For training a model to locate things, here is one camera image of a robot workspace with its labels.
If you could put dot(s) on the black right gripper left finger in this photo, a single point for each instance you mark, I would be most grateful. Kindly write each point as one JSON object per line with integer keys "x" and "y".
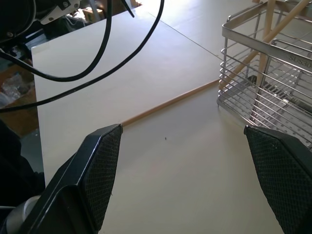
{"x": 73, "y": 195}

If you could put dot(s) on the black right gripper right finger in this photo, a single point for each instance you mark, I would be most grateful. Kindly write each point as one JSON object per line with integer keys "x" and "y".
{"x": 287, "y": 175}

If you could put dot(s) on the silver robot body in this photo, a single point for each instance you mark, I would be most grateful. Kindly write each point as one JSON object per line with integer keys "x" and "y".
{"x": 17, "y": 217}

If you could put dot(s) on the dark rounded robot part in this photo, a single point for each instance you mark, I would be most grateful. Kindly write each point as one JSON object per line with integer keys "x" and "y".
{"x": 14, "y": 165}

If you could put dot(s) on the clear plastic bag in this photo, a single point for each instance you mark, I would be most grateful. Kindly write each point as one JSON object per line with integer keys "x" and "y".
{"x": 14, "y": 87}

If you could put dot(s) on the wooden chopstick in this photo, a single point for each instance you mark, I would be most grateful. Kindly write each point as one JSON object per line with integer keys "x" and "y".
{"x": 170, "y": 102}
{"x": 287, "y": 20}
{"x": 268, "y": 22}

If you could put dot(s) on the cardboard box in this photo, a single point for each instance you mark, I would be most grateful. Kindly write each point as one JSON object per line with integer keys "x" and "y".
{"x": 91, "y": 14}

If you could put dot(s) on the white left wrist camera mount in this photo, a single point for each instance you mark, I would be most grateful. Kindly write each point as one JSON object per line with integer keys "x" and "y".
{"x": 57, "y": 13}

